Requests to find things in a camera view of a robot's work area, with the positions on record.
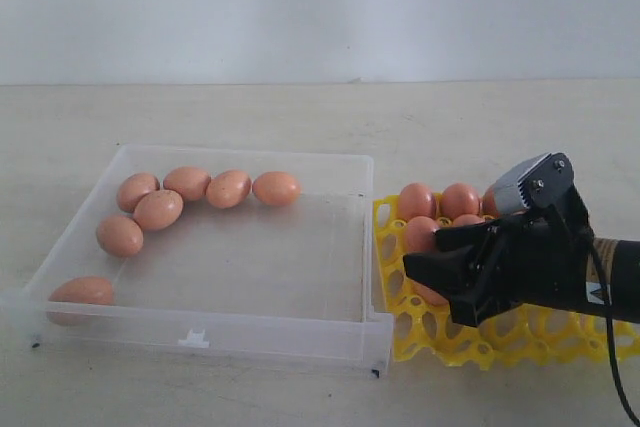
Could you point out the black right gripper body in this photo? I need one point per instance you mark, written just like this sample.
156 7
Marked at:
538 258

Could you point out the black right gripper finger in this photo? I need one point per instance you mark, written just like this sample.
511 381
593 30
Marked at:
447 273
457 237

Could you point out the brown egg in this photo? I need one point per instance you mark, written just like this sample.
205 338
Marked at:
467 220
430 296
415 200
158 210
419 235
188 181
119 236
228 189
489 207
459 199
276 188
134 188

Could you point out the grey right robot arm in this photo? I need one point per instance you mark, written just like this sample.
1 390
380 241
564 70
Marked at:
612 277

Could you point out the yellow plastic egg rack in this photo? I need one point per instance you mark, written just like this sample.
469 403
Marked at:
532 333

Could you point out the clear plastic tray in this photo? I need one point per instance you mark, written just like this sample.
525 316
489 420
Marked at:
290 285

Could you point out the brown egg front left corner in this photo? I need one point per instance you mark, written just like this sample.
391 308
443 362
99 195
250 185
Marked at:
91 290

